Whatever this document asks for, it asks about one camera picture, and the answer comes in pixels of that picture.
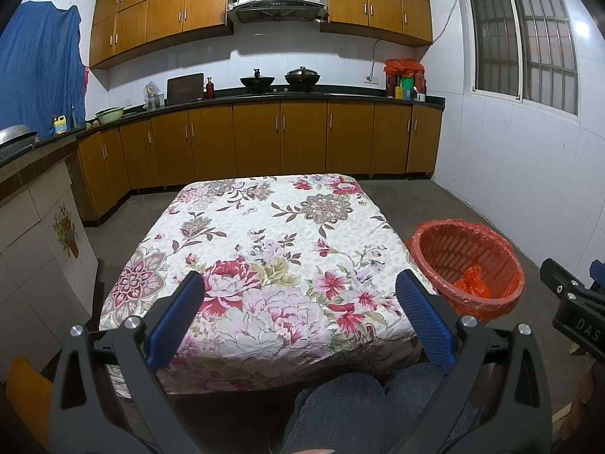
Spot blue hanging cloth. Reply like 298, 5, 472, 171
0, 0, 90, 140

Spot dark brown cutting board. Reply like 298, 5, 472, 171
166, 73, 205, 105

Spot red plastic bag on bottles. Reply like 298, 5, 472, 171
384, 59, 425, 76

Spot white power cable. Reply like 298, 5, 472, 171
366, 0, 464, 83

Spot yellow plastic stool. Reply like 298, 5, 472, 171
5, 356, 53, 450

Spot person's leg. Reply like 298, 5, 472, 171
384, 364, 478, 454
282, 373, 386, 454

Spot person's right leg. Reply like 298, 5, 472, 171
384, 364, 478, 454

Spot person's left leg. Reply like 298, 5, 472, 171
282, 373, 386, 454

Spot wooden upper kitchen cabinets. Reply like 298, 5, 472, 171
89, 0, 234, 69
321, 0, 433, 48

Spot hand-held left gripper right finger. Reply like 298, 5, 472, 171
396, 269, 553, 454

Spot black wok with lid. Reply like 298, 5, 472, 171
240, 69, 276, 94
284, 67, 322, 92

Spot tiled side counter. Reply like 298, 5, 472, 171
0, 132, 100, 379

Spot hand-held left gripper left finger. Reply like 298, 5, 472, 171
51, 269, 206, 454

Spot red lined waste basket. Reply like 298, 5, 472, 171
405, 219, 526, 325

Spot barred window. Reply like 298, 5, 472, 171
456, 0, 581, 117

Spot black kitchen countertop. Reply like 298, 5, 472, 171
33, 91, 446, 145

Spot wooden kitchen cabinets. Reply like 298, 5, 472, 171
321, 0, 433, 48
89, 0, 234, 69
76, 101, 445, 223

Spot metal basin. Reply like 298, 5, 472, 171
0, 124, 37, 145

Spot red plastic bag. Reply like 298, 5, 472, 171
384, 59, 425, 76
454, 266, 492, 300

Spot green basin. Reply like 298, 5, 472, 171
95, 107, 124, 126

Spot floral tablecloth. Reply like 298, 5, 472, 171
99, 173, 438, 395

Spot wooden lower kitchen cabinets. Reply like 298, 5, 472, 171
76, 101, 445, 223

